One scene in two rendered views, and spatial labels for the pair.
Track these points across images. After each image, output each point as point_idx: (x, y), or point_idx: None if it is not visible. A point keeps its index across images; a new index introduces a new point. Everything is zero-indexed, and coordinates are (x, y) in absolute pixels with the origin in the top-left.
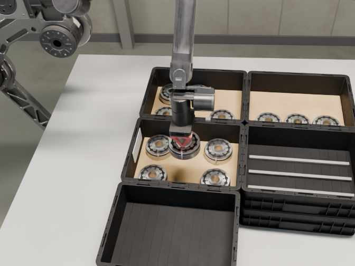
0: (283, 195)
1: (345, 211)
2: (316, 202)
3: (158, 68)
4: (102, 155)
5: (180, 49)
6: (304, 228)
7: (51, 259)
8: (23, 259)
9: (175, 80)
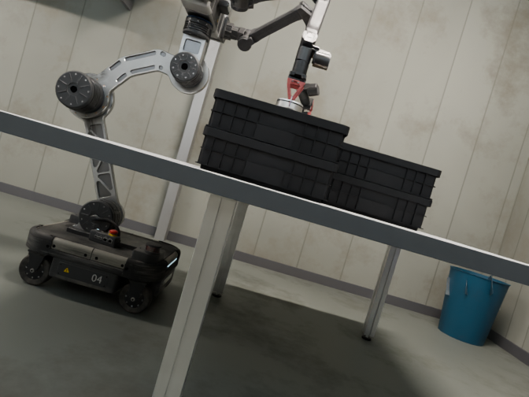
0: (370, 151)
1: (418, 188)
2: (395, 172)
3: None
4: (179, 161)
5: (312, 27)
6: (379, 211)
7: (125, 146)
8: (93, 136)
9: (306, 36)
